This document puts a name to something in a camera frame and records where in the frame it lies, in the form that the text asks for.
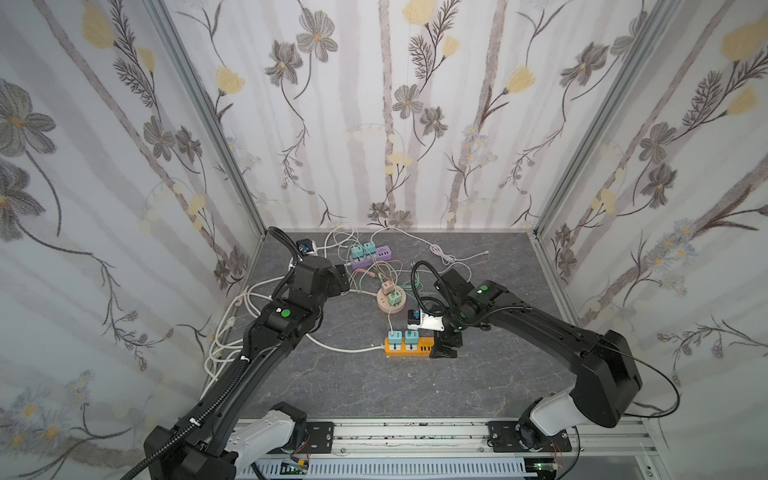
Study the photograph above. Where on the teal charger with white cable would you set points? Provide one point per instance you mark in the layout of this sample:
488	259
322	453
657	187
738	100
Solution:
357	252

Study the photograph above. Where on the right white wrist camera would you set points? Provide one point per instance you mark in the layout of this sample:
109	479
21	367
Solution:
419	320

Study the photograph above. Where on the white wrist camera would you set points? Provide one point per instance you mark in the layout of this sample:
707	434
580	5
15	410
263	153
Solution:
419	320
307	247

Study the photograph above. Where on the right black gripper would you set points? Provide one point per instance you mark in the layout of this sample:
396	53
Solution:
448	335

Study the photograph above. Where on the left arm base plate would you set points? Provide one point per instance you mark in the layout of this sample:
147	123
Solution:
319	438

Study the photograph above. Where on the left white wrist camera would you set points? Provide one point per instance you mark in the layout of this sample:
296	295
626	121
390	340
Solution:
307	247

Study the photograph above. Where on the pink charger adapter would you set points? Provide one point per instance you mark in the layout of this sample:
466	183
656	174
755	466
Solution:
388	288

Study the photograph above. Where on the orange power strip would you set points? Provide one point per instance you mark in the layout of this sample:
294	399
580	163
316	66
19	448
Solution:
422	348

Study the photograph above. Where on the white vented cable duct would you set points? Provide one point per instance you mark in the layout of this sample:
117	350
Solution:
392	468

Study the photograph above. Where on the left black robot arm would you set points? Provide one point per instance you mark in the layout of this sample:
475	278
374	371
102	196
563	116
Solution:
196	446

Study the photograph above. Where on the purple power strip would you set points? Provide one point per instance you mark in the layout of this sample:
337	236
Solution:
382	254

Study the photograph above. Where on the pink round power socket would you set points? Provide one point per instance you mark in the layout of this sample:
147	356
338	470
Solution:
383	305

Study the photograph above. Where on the green charger cube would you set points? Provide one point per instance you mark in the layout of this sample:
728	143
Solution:
395	299

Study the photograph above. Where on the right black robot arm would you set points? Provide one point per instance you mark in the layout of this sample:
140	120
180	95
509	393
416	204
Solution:
607	377

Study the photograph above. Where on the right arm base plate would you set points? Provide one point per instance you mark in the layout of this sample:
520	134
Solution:
509	437

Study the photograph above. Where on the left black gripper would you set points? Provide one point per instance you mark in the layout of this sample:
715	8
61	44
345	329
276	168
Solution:
339	279

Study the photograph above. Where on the aluminium front rail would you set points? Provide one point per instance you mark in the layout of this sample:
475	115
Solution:
467	437

